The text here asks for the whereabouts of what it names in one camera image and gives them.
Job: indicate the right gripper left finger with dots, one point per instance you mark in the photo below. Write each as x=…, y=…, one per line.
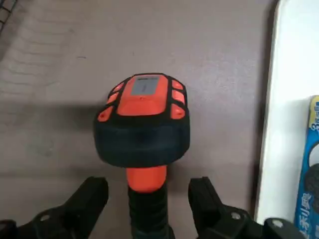
x=62, y=219

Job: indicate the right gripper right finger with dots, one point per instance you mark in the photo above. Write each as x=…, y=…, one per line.
x=224, y=221

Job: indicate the cream plastic tray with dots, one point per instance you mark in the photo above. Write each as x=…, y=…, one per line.
x=286, y=74

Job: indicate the blue Oreo cookie box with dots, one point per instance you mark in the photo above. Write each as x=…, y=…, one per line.
x=310, y=174

